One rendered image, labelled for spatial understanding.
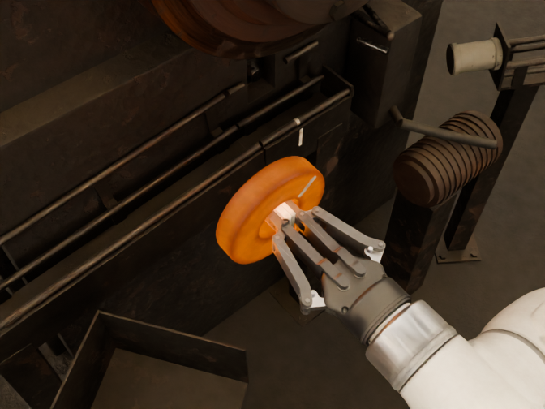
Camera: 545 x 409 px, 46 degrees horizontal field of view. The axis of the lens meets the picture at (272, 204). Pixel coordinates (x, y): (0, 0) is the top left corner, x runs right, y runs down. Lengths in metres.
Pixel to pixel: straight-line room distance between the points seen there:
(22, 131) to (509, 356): 0.64
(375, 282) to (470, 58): 0.64
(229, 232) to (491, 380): 0.32
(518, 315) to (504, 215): 1.17
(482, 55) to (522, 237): 0.75
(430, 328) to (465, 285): 1.08
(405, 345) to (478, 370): 0.07
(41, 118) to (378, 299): 0.49
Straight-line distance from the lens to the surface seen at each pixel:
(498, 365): 0.69
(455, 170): 1.29
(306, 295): 0.71
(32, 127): 0.88
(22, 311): 0.96
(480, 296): 1.76
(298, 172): 0.75
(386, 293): 0.70
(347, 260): 0.73
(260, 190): 0.73
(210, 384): 0.93
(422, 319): 0.69
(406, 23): 1.13
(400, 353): 0.68
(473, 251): 1.80
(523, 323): 0.76
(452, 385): 0.66
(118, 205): 1.01
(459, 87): 2.24
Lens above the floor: 1.48
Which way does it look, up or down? 54 degrees down
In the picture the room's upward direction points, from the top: straight up
